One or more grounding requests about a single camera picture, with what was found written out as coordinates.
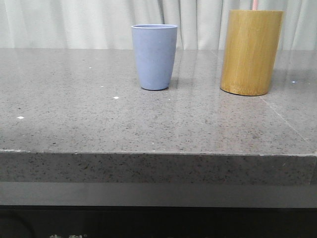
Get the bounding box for blue plastic cup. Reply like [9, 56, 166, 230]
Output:
[131, 24, 178, 91]

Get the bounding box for pink chopstick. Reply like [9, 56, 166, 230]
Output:
[252, 0, 259, 10]

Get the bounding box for bamboo cylinder holder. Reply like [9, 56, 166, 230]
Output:
[220, 9, 283, 96]

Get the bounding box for white pleated curtain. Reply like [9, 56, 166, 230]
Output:
[0, 0, 317, 51]

